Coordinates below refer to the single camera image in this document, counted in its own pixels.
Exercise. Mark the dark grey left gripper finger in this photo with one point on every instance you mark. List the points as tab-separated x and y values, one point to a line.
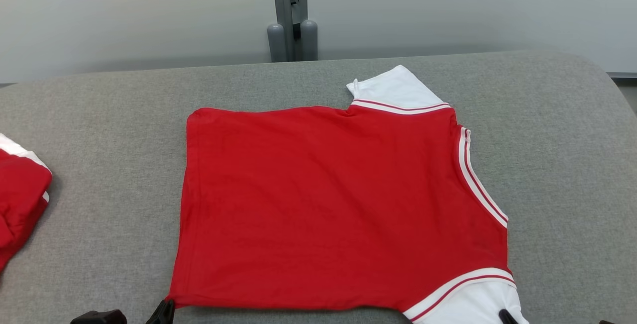
163	315

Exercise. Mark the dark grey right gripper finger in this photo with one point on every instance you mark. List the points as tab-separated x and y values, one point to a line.
507	318

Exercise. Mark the red t-shirt white sleeves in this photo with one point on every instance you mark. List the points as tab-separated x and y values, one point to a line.
323	189

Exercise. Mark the red white garment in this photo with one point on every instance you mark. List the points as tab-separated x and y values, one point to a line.
20	199

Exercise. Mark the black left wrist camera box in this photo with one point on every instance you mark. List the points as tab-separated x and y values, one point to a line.
99	318

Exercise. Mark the grey rounded post foot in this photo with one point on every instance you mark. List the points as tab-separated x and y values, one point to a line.
276	43
309	40

